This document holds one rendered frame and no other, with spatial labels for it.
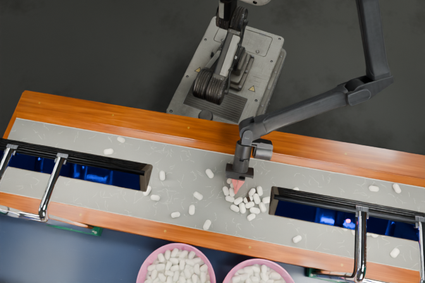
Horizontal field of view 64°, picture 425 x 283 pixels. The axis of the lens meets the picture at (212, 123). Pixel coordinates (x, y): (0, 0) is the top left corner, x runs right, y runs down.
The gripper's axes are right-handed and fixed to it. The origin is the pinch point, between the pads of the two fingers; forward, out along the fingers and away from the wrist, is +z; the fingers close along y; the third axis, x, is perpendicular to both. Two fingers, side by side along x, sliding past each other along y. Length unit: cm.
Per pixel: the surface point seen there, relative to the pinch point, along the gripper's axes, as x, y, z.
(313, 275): -12.3, 31.3, 19.9
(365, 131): 102, 77, -1
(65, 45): 121, -135, -22
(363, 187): 8.1, 46.9, -6.7
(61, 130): 10, -73, -7
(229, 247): -13.6, 0.8, 14.3
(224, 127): 15.4, -8.3, -18.3
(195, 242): -14.0, -10.9, 14.9
